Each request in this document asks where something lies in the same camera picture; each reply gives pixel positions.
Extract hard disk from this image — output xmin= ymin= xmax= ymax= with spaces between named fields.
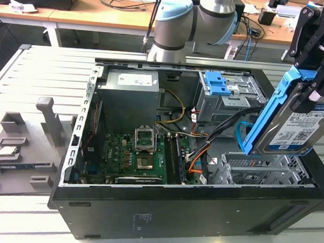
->
xmin=242 ymin=62 xmax=324 ymax=161

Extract metal disk bay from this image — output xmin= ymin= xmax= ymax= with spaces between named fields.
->
xmin=209 ymin=149 xmax=314 ymax=191

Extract small black box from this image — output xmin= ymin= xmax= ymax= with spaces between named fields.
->
xmin=257 ymin=8 xmax=277 ymax=26

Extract blue plastic drive latch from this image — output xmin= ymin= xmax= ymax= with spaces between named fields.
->
xmin=203 ymin=70 xmax=234 ymax=97

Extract grey metal drive cage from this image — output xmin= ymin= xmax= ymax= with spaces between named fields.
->
xmin=194 ymin=70 xmax=269 ymax=129

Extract black RAM slot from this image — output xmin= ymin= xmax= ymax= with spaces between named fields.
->
xmin=171 ymin=135 xmax=190 ymax=184
xmin=162 ymin=134 xmax=184 ymax=184

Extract metal socket cover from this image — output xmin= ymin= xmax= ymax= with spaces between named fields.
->
xmin=132 ymin=124 xmax=159 ymax=155

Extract grey power supply unit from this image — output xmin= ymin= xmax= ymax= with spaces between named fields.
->
xmin=96 ymin=67 xmax=164 ymax=128

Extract CPU socket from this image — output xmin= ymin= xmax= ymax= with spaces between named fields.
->
xmin=136 ymin=152 xmax=155 ymax=171

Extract wooden desk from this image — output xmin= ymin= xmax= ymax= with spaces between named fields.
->
xmin=0 ymin=0 xmax=324 ymax=65

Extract black open PC case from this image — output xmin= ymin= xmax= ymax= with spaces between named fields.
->
xmin=46 ymin=54 xmax=324 ymax=243

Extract black graphics card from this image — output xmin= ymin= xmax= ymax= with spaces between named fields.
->
xmin=113 ymin=174 xmax=164 ymax=187

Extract green motherboard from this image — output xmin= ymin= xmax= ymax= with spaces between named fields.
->
xmin=75 ymin=126 xmax=206 ymax=191

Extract crumpled white paper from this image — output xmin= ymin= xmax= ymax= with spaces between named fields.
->
xmin=8 ymin=0 xmax=38 ymax=15

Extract grey parts rack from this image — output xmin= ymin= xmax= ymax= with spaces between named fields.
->
xmin=0 ymin=94 xmax=81 ymax=202

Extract RAM stick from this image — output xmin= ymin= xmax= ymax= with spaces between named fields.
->
xmin=0 ymin=162 xmax=37 ymax=173

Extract silver CPU chip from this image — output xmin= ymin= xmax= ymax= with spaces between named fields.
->
xmin=0 ymin=145 xmax=21 ymax=158

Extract blue cable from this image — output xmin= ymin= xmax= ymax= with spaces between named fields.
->
xmin=243 ymin=27 xmax=255 ymax=62

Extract blue wire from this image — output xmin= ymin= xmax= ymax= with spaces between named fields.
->
xmin=234 ymin=120 xmax=252 ymax=152

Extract black wire bundle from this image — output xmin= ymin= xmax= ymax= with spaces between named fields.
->
xmin=183 ymin=102 xmax=264 ymax=189

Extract yellow wires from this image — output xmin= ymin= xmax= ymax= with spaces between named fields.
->
xmin=155 ymin=88 xmax=188 ymax=127

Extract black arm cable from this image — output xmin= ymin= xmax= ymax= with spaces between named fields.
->
xmin=142 ymin=0 xmax=165 ymax=54

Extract orange wires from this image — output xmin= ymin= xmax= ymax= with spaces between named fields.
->
xmin=186 ymin=143 xmax=215 ymax=175

